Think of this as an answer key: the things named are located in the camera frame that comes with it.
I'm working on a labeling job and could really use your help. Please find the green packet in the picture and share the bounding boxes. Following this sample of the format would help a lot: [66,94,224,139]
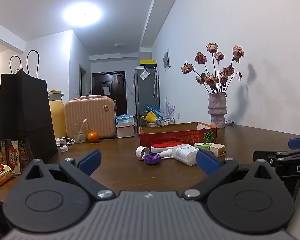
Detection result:
[194,142,214,152]

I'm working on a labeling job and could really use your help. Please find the white charger with cable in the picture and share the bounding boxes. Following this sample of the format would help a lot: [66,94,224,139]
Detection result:
[55,137,75,147]

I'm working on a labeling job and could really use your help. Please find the small white bottle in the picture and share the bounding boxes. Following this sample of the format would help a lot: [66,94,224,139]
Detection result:
[157,150,177,158]

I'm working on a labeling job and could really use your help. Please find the white storage box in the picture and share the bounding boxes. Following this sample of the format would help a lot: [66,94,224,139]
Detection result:
[116,124,135,138]

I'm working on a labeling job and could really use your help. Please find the red gold snack packet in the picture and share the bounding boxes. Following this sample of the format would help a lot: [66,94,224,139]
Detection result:
[0,162,15,189]

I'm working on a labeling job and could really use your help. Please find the pink textured vase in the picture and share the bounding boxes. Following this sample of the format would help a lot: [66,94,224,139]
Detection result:
[208,92,227,128]

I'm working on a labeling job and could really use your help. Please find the cream charger plug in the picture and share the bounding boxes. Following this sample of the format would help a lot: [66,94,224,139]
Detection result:
[210,144,227,157]

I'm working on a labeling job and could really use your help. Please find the clear glass cup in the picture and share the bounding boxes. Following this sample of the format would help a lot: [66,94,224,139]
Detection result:
[71,122,87,143]

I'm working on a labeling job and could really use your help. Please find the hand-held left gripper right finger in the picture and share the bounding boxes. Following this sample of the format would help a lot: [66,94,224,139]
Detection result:
[181,149,278,202]

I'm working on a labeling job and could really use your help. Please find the white folded umbrella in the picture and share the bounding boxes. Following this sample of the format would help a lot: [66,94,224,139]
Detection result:
[153,67,158,98]

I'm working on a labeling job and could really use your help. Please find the dried pink rose bouquet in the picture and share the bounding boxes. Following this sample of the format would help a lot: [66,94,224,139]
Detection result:
[181,42,245,94]

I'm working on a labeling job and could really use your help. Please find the pink ribbed suitcase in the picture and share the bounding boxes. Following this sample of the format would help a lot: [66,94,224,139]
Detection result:
[64,95,116,138]

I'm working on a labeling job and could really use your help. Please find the blue folding stool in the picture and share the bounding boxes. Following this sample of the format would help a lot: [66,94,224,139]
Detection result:
[142,104,160,117]

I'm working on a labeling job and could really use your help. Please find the dark brown door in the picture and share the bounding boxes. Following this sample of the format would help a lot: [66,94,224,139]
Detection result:
[92,71,127,117]

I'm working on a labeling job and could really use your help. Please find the purple screw lid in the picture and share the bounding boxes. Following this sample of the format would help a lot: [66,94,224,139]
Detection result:
[144,154,162,165]

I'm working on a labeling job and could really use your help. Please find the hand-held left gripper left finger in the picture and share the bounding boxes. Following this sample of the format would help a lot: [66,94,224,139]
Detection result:
[21,149,116,201]

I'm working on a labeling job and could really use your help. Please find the grey fridge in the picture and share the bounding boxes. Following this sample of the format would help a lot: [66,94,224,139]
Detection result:
[134,67,160,117]

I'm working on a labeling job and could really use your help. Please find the clear wrapped snack bag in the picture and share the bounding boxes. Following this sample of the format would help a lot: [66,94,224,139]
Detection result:
[0,139,28,175]

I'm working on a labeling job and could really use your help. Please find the yellow watering can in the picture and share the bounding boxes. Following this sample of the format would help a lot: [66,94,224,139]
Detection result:
[139,112,157,123]

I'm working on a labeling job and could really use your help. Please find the purple decorative branches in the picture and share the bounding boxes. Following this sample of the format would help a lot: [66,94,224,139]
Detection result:
[165,97,175,118]

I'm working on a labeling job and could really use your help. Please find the white labelled plastic container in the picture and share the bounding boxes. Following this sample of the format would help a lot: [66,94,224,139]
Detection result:
[172,145,200,167]

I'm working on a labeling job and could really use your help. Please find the white tape roll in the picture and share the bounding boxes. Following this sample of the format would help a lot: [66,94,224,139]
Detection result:
[136,146,151,160]

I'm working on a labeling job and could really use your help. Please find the black paper bag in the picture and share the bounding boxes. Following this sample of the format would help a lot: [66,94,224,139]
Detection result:
[0,50,58,164]

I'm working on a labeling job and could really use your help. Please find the wire rack with bottles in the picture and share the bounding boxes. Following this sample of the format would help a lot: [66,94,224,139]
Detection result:
[156,117,175,125]

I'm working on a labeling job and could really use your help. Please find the yellow thermos jug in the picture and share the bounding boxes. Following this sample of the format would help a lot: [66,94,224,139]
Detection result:
[48,90,67,139]

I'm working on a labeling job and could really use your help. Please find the pink drinking straw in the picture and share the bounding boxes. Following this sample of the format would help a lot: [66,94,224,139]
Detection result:
[79,118,87,140]

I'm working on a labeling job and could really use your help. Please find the grey interior door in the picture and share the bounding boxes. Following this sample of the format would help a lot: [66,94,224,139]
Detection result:
[79,64,88,98]

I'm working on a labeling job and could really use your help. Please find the red cardboard box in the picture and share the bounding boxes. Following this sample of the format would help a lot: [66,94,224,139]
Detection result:
[139,122,217,150]

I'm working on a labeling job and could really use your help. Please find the round ceiling lamp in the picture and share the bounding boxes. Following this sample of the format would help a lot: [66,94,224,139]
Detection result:
[62,2,102,27]

